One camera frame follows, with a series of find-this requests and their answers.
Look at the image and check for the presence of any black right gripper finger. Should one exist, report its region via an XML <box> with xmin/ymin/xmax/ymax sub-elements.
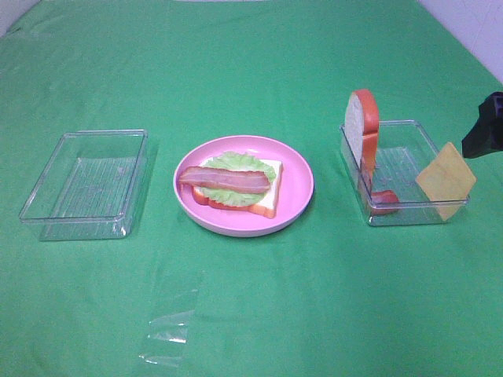
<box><xmin>461</xmin><ymin>92</ymin><xmax>502</xmax><ymax>159</ymax></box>

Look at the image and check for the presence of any toast bread slice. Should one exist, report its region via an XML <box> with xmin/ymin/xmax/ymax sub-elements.
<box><xmin>344</xmin><ymin>89</ymin><xmax>380</xmax><ymax>174</ymax></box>
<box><xmin>191</xmin><ymin>156</ymin><xmax>285</xmax><ymax>219</ymax></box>

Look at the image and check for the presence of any green lettuce leaf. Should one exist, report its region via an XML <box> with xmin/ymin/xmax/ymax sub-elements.
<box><xmin>196</xmin><ymin>151</ymin><xmax>277</xmax><ymax>207</ymax></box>

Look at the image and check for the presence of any yellow cheese slice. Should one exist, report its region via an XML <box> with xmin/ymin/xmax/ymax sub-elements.
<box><xmin>416</xmin><ymin>141</ymin><xmax>477</xmax><ymax>202</ymax></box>

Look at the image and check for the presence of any right clear plastic tray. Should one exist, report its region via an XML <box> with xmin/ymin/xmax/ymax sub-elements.
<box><xmin>340</xmin><ymin>119</ymin><xmax>470</xmax><ymax>226</ymax></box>

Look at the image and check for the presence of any clear plastic tray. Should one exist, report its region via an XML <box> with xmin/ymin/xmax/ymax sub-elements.
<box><xmin>19</xmin><ymin>130</ymin><xmax>148</xmax><ymax>241</ymax></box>
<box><xmin>340</xmin><ymin>119</ymin><xmax>470</xmax><ymax>226</ymax></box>

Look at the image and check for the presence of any pink round plate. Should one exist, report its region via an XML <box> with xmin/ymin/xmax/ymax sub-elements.
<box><xmin>173</xmin><ymin>135</ymin><xmax>314</xmax><ymax>237</ymax></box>

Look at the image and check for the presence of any clear plastic film sheet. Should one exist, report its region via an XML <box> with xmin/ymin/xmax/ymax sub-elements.
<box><xmin>138</xmin><ymin>270</ymin><xmax>205</xmax><ymax>367</ymax></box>

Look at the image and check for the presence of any left clear plastic tray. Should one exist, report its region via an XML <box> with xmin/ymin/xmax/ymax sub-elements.
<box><xmin>19</xmin><ymin>130</ymin><xmax>148</xmax><ymax>241</ymax></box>

